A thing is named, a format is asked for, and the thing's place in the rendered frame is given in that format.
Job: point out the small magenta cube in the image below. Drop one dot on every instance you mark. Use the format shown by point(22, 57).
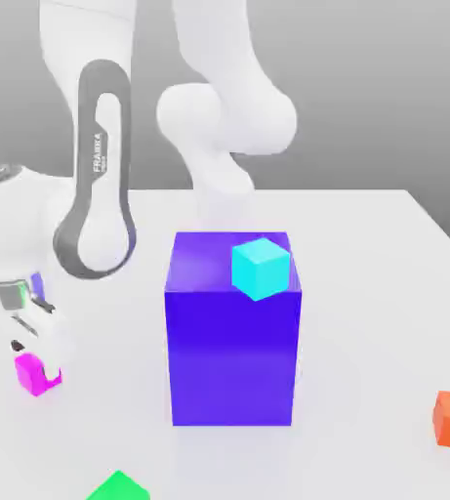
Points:
point(29, 375)

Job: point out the large purple box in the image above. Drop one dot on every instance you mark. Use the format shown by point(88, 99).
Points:
point(230, 359)

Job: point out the small cyan cube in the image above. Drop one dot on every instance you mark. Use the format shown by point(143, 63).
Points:
point(259, 269)

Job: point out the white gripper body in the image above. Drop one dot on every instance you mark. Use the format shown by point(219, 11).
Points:
point(54, 336)

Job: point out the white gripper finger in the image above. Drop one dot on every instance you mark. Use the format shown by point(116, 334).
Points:
point(52, 370)

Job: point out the small green cube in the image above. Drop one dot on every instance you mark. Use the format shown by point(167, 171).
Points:
point(119, 488)

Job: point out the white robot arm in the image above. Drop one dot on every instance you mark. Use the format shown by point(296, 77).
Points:
point(103, 35)

